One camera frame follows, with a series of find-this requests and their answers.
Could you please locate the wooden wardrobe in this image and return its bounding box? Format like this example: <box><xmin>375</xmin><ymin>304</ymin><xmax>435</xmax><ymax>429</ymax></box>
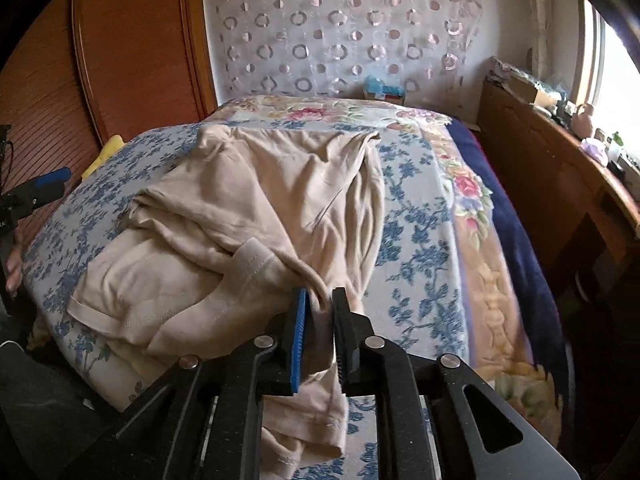
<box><xmin>0</xmin><ymin>0</ymin><xmax>219</xmax><ymax>211</ymax></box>

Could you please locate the navy blanket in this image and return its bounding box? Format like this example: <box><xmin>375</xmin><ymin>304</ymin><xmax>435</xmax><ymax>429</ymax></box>
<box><xmin>445</xmin><ymin>119</ymin><xmax>577</xmax><ymax>366</ymax></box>

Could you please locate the person's left hand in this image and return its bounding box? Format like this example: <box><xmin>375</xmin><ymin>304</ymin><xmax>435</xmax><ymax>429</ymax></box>
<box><xmin>6</xmin><ymin>246</ymin><xmax>24</xmax><ymax>298</ymax></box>

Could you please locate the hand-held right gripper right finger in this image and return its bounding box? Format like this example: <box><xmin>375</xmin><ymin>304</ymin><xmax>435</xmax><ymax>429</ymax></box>
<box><xmin>332</xmin><ymin>287</ymin><xmax>582</xmax><ymax>480</ymax></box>

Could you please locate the beige t-shirt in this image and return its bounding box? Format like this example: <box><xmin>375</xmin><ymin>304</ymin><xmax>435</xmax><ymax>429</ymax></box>
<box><xmin>67</xmin><ymin>124</ymin><xmax>387</xmax><ymax>480</ymax></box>

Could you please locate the pink ceramic jar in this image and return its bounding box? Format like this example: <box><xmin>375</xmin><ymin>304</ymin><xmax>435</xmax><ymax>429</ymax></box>
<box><xmin>571</xmin><ymin>104</ymin><xmax>597</xmax><ymax>142</ymax></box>

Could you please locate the window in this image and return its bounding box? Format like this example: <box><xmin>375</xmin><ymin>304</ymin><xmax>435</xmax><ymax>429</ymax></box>
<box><xmin>575</xmin><ymin>0</ymin><xmax>640</xmax><ymax>133</ymax></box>

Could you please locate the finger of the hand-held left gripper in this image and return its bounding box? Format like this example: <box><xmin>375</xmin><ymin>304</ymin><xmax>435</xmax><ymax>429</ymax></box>
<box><xmin>31</xmin><ymin>166</ymin><xmax>72</xmax><ymax>192</ymax></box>
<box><xmin>11</xmin><ymin>181</ymin><xmax>67</xmax><ymax>212</ymax></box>

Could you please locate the floral bed quilt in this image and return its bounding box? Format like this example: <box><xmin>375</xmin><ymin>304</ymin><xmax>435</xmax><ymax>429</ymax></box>
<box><xmin>22</xmin><ymin>94</ymin><xmax>572</xmax><ymax>480</ymax></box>

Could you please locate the yellow plush pillow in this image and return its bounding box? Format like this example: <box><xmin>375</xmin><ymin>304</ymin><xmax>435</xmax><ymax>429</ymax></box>
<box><xmin>81</xmin><ymin>135</ymin><xmax>126</xmax><ymax>180</ymax></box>

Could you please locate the sheer circle-pattern curtain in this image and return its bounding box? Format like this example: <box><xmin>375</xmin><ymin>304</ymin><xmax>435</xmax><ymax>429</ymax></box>
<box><xmin>202</xmin><ymin>0</ymin><xmax>490</xmax><ymax>122</ymax></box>

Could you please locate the cardboard box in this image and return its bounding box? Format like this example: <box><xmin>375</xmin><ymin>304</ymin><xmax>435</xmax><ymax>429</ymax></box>
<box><xmin>504</xmin><ymin>77</ymin><xmax>557</xmax><ymax>107</ymax></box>

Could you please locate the lavender cloth bundle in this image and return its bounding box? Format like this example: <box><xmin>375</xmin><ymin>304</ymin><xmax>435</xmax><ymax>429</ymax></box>
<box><xmin>579</xmin><ymin>139</ymin><xmax>609</xmax><ymax>167</ymax></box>

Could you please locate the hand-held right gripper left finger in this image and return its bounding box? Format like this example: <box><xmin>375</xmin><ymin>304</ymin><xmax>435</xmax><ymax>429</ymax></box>
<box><xmin>114</xmin><ymin>287</ymin><xmax>313</xmax><ymax>480</ymax></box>

